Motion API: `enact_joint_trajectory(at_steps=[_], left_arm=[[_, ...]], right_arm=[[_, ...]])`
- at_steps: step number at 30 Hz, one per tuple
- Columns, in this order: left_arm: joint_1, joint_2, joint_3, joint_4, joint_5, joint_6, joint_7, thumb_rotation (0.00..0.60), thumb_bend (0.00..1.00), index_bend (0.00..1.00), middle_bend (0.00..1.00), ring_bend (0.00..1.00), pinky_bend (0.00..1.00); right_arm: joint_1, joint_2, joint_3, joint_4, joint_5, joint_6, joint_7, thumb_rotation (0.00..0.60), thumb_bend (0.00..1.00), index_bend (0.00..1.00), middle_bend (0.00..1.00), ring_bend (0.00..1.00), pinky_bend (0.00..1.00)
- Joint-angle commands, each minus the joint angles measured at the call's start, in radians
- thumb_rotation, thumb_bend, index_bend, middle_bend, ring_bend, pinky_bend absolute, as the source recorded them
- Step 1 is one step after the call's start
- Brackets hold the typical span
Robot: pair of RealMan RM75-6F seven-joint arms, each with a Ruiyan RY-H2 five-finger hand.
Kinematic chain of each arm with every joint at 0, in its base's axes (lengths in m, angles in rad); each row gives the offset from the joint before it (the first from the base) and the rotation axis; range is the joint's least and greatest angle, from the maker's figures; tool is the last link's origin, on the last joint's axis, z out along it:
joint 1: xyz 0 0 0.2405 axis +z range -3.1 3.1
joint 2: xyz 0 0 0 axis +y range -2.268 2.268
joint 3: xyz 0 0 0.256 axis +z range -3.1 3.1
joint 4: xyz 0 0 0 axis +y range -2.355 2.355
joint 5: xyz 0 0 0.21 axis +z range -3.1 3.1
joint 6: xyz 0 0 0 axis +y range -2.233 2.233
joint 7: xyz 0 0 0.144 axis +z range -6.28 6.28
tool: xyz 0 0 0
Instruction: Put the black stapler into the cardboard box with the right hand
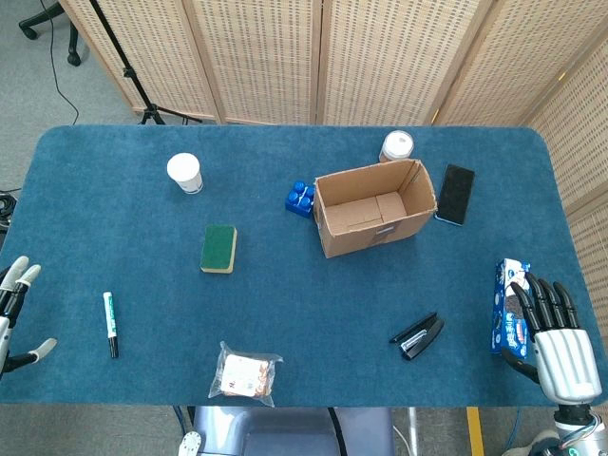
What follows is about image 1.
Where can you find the blue table cloth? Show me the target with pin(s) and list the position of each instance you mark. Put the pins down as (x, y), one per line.
(142, 285)

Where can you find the green and yellow sponge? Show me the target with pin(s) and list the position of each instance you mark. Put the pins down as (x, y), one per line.
(218, 248)

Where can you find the white paper cup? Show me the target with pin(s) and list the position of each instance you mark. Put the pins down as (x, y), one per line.
(186, 175)

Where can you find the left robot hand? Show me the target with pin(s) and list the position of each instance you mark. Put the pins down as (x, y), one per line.
(14, 309)

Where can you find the black smartphone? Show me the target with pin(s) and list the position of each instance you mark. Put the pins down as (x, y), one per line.
(456, 194)

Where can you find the snack in clear plastic bag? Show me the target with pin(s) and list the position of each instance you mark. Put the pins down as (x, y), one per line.
(244, 374)

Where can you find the open cardboard box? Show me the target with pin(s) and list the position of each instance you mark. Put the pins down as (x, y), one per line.
(375, 209)

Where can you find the blue toy blocks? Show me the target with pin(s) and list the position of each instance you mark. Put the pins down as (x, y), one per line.
(299, 198)

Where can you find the white lidded jar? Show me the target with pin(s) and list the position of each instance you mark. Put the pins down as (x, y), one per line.
(396, 147)

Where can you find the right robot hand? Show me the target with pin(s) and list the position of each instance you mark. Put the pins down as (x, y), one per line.
(565, 354)

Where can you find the grey robot torso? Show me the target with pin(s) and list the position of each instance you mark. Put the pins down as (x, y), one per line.
(290, 431)

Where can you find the blue cookie package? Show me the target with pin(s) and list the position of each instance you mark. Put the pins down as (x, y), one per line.
(509, 309)

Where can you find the black stapler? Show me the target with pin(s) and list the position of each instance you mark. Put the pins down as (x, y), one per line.
(418, 336)

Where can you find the black tripod stand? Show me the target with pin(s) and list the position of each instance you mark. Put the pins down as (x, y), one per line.
(133, 71)

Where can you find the black office chair base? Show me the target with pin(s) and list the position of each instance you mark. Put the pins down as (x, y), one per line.
(52, 28)

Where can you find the black white marker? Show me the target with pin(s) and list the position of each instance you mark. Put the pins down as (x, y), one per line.
(110, 323)

